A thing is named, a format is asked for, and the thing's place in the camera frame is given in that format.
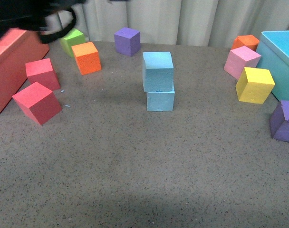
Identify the light blue foam cube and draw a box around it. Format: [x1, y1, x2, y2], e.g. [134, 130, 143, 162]
[146, 87, 175, 112]
[143, 52, 174, 92]

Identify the purple foam cube far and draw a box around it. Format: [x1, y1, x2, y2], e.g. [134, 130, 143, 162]
[114, 27, 141, 57]

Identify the orange foam cube centre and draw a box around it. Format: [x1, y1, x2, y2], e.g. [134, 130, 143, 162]
[71, 41, 102, 75]

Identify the green foam cube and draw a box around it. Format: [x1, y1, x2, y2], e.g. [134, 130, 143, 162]
[60, 28, 86, 57]

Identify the grey curtain backdrop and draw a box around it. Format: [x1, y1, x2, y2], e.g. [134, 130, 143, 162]
[47, 0, 289, 48]

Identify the red foam cube front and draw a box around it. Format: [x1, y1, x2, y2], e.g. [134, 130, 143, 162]
[12, 82, 62, 125]

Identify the red foam cube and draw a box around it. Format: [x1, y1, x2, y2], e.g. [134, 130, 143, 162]
[25, 58, 61, 91]
[12, 82, 62, 125]

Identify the red foam cube rear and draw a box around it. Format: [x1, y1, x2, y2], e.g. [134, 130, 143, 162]
[25, 58, 61, 91]

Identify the pink foam cube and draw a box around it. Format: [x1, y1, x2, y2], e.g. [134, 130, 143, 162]
[224, 46, 261, 80]

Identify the yellow foam cube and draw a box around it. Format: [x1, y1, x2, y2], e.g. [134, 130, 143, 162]
[236, 67, 275, 104]

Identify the orange foam cube by bin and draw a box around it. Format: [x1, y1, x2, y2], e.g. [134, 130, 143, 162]
[231, 35, 259, 51]

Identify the purple foam cube near bin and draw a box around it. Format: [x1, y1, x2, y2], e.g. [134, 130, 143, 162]
[269, 100, 289, 142]

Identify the salmon pink plastic bin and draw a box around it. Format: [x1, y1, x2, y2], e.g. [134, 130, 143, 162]
[0, 28, 49, 113]

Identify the light blue plastic bin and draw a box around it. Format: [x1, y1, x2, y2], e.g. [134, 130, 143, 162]
[256, 30, 289, 100]

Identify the black cable loop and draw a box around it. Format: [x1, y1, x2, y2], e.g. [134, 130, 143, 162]
[39, 6, 77, 45]

